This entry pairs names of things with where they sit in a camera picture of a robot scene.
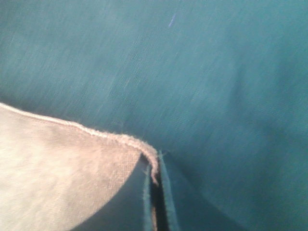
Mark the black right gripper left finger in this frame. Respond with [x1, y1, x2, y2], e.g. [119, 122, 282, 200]
[77, 156, 152, 231]

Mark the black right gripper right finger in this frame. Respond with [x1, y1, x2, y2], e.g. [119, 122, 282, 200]
[158, 151, 243, 231]

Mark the brown microfibre towel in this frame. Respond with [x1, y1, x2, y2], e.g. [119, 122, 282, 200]
[0, 104, 159, 231]

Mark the black table cloth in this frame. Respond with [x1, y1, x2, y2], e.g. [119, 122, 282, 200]
[0, 0, 308, 231]

